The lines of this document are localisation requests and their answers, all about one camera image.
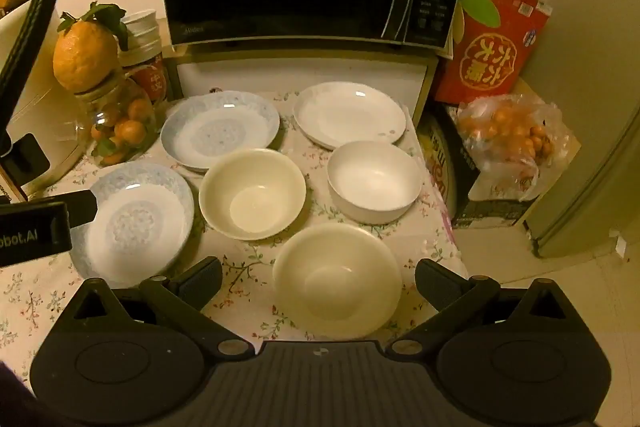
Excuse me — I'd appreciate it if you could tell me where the white air fryer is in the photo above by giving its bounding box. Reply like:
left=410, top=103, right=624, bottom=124
left=0, top=0, right=93, bottom=202

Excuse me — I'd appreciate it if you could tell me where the beige refrigerator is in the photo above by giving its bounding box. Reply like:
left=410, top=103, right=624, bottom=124
left=520, top=0, right=640, bottom=258

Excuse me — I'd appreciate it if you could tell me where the floral tablecloth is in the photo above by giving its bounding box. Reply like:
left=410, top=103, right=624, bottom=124
left=0, top=89, right=468, bottom=388

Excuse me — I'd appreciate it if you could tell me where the blue patterned plate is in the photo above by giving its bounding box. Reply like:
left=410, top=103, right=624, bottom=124
left=69, top=159, right=196, bottom=285
left=160, top=90, right=281, bottom=172

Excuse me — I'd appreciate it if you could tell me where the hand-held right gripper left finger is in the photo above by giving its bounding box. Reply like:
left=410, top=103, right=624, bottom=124
left=74, top=257, right=256, bottom=357

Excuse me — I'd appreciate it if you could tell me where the red label jar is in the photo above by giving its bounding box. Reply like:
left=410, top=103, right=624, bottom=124
left=120, top=47, right=168, bottom=104

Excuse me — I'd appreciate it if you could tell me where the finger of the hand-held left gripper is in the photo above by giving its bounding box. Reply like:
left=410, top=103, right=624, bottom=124
left=64, top=189, right=99, bottom=229

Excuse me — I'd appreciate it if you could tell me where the white plate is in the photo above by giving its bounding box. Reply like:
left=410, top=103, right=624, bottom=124
left=292, top=81, right=407, bottom=151

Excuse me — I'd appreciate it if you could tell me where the cream bowl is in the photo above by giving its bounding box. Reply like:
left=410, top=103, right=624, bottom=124
left=198, top=148, right=307, bottom=241
left=272, top=223, right=403, bottom=340

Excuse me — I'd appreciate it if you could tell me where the dark cardboard box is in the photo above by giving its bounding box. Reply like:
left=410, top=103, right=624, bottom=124
left=417, top=99, right=543, bottom=228

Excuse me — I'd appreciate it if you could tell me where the large orange with leaves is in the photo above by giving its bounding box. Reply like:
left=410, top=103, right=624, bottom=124
left=52, top=1, right=128, bottom=95

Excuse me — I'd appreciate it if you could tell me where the plastic bag of kumquats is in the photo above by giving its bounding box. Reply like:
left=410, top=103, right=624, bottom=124
left=456, top=94, right=571, bottom=202

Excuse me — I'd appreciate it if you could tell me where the red carton box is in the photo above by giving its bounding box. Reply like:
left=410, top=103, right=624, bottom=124
left=434, top=0, right=555, bottom=105

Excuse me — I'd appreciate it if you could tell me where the glass jar of kumquats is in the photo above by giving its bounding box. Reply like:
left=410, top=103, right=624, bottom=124
left=75, top=72, right=168, bottom=168

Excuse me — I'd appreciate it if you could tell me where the white bowl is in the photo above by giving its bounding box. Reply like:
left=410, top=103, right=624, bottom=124
left=326, top=140, right=423, bottom=224

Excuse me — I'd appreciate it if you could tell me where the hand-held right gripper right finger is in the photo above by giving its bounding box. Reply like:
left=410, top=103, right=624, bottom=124
left=384, top=258, right=568, bottom=357

